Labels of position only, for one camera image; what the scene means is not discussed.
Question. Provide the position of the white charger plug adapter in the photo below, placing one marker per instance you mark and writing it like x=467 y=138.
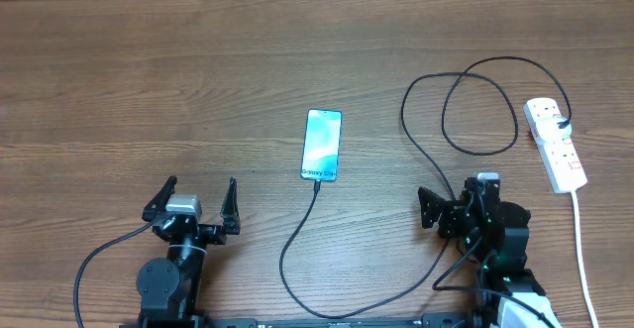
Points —
x=548 y=131

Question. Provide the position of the white power strip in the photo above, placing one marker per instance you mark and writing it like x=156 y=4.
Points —
x=560 y=160

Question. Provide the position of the blue Galaxy smartphone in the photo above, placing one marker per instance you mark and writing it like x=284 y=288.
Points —
x=321 y=147

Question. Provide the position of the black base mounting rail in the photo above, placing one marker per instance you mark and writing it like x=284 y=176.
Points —
x=322 y=322

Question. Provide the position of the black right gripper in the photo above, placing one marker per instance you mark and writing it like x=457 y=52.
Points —
x=452 y=214

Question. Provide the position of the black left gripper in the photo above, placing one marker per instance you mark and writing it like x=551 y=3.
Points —
x=215 y=234

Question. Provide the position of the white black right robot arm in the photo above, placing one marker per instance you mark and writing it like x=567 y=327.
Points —
x=496 y=235

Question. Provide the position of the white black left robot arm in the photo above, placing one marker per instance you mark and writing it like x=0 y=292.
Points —
x=169 y=287

